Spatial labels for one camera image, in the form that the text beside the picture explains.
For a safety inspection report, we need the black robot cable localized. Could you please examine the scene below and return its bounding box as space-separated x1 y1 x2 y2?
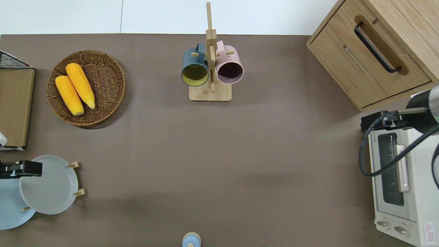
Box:
359 108 439 177

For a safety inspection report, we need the small blue dome bell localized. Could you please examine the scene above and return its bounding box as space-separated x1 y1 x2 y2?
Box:
182 232 201 247

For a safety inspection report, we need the wooden plate rack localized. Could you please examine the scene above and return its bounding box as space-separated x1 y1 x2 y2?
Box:
21 161 86 212

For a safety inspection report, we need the round wicker basket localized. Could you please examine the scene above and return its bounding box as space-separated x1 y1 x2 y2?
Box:
46 50 126 126

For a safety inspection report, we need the dark blue mug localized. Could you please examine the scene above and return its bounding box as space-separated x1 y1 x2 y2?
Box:
181 43 209 87

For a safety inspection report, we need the wire and wood shelf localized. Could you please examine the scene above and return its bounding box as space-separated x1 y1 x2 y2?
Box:
0 50 35 151

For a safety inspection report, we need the wooden cabinet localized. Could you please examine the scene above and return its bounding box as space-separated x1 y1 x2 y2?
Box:
306 0 439 112

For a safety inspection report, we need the pink mug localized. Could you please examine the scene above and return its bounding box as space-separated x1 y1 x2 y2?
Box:
215 40 244 85

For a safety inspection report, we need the light blue plate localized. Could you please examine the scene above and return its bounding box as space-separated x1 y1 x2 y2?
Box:
0 177 36 230

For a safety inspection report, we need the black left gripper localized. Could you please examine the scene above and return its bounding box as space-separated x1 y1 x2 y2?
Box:
0 160 43 179

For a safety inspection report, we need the toaster oven door handle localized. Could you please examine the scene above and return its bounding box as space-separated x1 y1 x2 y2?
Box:
396 145 411 192

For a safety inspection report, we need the yellow corn cob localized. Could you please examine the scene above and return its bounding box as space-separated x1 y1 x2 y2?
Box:
55 75 84 116
66 63 96 109

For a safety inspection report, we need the black cabinet handle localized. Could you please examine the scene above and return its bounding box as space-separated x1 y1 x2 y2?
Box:
354 22 402 73

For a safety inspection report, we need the brown table mat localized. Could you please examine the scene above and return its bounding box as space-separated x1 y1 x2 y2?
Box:
0 33 439 247

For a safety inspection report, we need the white toaster oven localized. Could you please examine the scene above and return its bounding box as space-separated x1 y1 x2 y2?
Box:
368 127 439 247

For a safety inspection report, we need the gray plate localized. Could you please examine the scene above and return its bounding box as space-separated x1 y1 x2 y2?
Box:
19 155 79 215

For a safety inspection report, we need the wooden mug tree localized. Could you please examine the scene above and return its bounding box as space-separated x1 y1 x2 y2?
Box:
189 2 232 102

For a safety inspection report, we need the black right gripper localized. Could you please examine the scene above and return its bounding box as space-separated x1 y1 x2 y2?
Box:
361 110 412 133

